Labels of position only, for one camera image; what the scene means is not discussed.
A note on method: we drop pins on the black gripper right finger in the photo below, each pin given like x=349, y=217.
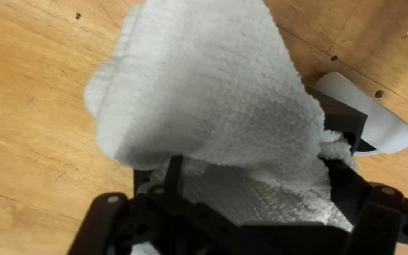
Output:
x=379, y=221

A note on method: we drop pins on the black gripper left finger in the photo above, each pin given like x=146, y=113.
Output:
x=114, y=221

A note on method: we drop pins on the white towel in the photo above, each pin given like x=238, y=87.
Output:
x=204, y=94

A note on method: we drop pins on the white tape roll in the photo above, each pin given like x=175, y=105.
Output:
x=379, y=118

